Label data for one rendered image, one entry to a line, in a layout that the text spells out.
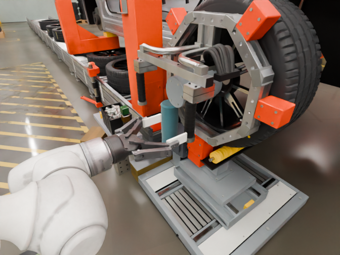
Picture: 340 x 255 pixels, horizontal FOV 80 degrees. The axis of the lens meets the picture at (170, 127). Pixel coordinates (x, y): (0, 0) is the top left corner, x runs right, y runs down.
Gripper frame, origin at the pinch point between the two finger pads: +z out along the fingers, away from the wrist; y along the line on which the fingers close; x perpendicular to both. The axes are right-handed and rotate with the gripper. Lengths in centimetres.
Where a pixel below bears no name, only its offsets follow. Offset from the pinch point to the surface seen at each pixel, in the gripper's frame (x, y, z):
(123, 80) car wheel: -40, -151, 47
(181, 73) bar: 13.4, -7.2, 9.6
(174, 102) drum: -2.0, -16.6, 14.1
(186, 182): -68, -25, 31
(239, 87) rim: 2.3, -5.0, 39.0
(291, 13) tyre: 29, 1, 51
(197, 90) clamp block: 11.5, 2.6, 7.8
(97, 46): -25, -250, 56
